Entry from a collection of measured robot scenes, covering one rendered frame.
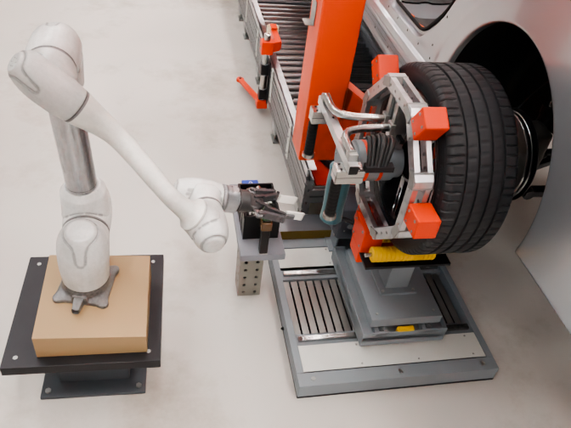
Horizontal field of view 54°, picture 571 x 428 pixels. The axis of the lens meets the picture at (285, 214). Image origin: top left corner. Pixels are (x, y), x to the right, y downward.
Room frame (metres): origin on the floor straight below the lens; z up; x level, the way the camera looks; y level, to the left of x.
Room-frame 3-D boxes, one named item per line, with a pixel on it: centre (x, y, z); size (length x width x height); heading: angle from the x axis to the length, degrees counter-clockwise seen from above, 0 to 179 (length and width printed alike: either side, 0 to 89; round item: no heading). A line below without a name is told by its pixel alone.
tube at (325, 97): (1.70, -0.18, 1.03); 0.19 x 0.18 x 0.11; 105
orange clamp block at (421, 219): (1.33, -0.41, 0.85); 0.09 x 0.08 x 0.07; 15
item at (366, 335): (1.71, -0.48, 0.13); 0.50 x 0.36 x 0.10; 15
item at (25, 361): (1.26, 0.64, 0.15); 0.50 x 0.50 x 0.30; 13
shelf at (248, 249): (1.70, 0.12, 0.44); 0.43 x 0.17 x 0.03; 15
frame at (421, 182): (1.63, -0.32, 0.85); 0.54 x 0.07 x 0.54; 15
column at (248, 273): (1.73, 0.12, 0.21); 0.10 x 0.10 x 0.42; 15
